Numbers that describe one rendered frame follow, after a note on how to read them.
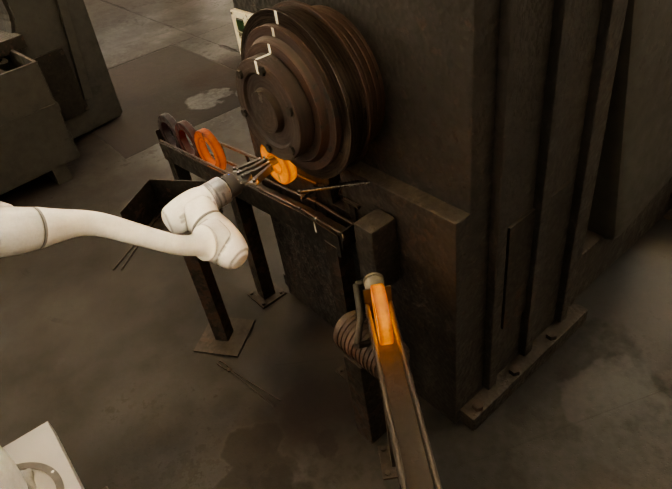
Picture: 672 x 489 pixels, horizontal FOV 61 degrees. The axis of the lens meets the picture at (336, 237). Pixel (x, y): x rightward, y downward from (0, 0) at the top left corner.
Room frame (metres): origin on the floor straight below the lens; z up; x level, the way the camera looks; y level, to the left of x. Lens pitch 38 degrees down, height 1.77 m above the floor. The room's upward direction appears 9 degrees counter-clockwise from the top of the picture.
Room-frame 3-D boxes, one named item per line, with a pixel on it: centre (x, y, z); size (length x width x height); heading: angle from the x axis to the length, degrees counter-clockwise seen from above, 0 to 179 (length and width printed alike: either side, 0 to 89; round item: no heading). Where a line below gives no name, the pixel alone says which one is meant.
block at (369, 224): (1.28, -0.12, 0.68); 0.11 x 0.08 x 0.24; 125
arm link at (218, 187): (1.50, 0.33, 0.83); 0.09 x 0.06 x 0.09; 35
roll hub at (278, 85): (1.41, 0.11, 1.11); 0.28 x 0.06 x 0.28; 35
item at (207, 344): (1.71, 0.55, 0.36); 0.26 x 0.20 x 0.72; 70
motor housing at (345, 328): (1.12, -0.05, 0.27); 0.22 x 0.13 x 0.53; 35
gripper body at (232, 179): (1.54, 0.27, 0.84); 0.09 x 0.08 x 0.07; 125
